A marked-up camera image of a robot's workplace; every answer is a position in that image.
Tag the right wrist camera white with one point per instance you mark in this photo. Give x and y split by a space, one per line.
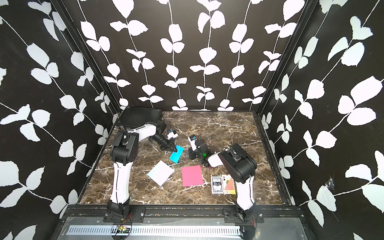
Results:
192 139

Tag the white slotted cable duct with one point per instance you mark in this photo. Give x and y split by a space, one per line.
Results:
164 231

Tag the black case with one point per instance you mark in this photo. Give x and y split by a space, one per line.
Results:
134 117

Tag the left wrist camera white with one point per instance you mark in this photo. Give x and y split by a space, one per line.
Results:
172 135

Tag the red playing card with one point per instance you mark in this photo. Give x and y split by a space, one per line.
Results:
228 185

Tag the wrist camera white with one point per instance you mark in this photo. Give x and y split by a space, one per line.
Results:
172 135
192 139

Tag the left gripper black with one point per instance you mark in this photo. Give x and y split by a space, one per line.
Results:
170 144

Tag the small circuit board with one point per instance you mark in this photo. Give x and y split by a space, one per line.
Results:
121 230

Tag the blue square paper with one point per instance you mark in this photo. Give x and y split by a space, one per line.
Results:
175 156

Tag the white square paper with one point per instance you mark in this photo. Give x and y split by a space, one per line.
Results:
160 173

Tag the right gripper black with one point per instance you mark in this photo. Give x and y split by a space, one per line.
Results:
191 153

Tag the playing card deck box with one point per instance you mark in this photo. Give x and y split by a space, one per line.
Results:
217 184

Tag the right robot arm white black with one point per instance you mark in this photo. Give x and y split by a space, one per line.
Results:
240 166

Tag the black front rail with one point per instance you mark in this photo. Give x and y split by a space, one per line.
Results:
228 213

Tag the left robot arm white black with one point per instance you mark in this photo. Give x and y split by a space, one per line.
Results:
124 151

